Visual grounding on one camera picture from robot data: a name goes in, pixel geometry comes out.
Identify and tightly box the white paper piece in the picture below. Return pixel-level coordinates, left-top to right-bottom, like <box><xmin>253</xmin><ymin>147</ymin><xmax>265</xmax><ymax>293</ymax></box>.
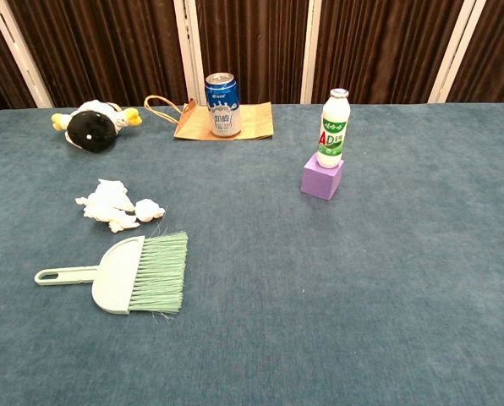
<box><xmin>107</xmin><ymin>211</ymin><xmax>141</xmax><ymax>234</ymax></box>

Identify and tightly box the large white paper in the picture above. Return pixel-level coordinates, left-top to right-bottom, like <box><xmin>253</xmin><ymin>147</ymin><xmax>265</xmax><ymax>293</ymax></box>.
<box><xmin>74</xmin><ymin>178</ymin><xmax>137</xmax><ymax>223</ymax></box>

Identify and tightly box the mint green hand brush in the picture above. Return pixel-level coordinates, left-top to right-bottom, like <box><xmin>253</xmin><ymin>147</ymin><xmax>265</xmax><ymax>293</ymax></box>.
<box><xmin>34</xmin><ymin>230</ymin><xmax>189</xmax><ymax>315</ymax></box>

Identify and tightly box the purple foam cube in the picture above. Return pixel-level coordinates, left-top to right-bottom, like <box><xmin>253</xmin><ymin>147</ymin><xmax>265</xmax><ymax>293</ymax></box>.
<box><xmin>300</xmin><ymin>152</ymin><xmax>346</xmax><ymax>201</ymax></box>

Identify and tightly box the brown paper bag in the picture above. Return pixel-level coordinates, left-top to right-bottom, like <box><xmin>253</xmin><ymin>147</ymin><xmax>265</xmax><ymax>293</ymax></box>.
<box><xmin>144</xmin><ymin>95</ymin><xmax>275</xmax><ymax>141</ymax></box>

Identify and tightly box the blue felt table cover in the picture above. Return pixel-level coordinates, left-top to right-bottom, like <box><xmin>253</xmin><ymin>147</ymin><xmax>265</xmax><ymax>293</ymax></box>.
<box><xmin>0</xmin><ymin>102</ymin><xmax>504</xmax><ymax>406</ymax></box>

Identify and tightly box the blue drink can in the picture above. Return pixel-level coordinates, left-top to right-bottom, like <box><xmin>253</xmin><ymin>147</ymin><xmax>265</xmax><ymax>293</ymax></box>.
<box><xmin>205</xmin><ymin>72</ymin><xmax>242</xmax><ymax>138</ymax></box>

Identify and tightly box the white green-label milk bottle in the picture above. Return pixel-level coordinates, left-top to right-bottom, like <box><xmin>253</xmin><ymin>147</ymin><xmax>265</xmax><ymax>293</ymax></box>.
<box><xmin>316</xmin><ymin>88</ymin><xmax>352</xmax><ymax>169</ymax></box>

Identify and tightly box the black white duck plush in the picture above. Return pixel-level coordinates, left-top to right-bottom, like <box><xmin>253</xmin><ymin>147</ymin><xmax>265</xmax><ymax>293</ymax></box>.
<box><xmin>51</xmin><ymin>100</ymin><xmax>144</xmax><ymax>154</ymax></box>

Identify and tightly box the white screen frame post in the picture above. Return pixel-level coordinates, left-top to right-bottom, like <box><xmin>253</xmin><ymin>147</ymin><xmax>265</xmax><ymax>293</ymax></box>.
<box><xmin>173</xmin><ymin>0</ymin><xmax>206</xmax><ymax>105</ymax></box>
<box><xmin>0</xmin><ymin>0</ymin><xmax>54</xmax><ymax>109</ymax></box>
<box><xmin>300</xmin><ymin>0</ymin><xmax>323</xmax><ymax>105</ymax></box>
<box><xmin>427</xmin><ymin>0</ymin><xmax>488</xmax><ymax>104</ymax></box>

